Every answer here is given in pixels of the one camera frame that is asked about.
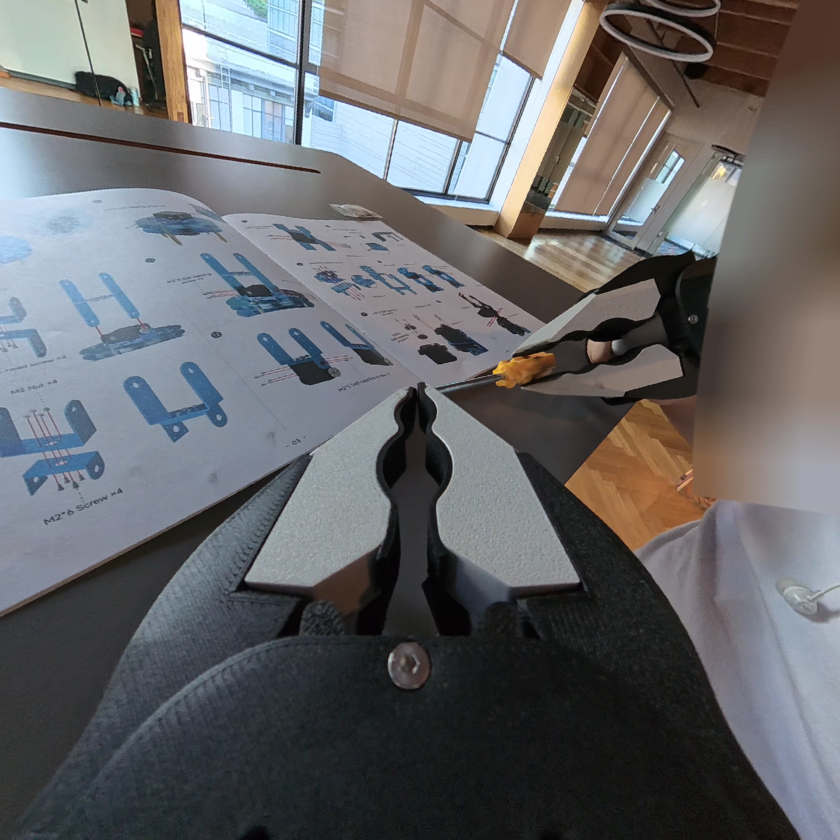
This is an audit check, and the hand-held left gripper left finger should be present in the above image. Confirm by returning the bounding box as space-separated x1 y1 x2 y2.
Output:
244 387 421 636

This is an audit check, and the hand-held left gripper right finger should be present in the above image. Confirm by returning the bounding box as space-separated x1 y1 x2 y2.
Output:
422 385 582 621

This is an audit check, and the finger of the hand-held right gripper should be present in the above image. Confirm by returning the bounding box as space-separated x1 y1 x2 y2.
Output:
514 279 664 358
520 341 685 399

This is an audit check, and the yellow handled screwdriver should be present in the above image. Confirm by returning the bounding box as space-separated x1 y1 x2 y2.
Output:
434 352 559 395

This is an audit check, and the dark desk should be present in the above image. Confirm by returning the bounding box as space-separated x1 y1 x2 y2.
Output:
0 85 637 840

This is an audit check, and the glass door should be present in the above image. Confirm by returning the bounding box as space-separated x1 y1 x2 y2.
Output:
607 130 746 258

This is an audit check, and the wooden pillar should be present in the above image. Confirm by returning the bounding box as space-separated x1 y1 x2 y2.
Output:
492 0 619 241

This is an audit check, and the beige roller blinds row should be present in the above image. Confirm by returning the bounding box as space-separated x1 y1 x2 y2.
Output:
553 52 674 219

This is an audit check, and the open assembly instruction booklet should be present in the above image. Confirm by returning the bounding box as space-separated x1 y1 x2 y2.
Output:
0 189 546 618

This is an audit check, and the person's white shirt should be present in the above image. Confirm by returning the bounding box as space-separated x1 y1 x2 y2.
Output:
633 499 840 840

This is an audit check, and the wide beige roller blind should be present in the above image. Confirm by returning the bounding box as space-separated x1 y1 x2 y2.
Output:
319 0 521 143

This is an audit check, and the large paned window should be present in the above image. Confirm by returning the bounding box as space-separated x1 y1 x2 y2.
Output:
178 0 534 201

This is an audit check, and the black bag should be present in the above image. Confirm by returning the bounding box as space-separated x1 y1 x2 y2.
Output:
74 70 143 107

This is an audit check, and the wooden window frame post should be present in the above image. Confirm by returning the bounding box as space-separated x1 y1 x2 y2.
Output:
155 0 193 124

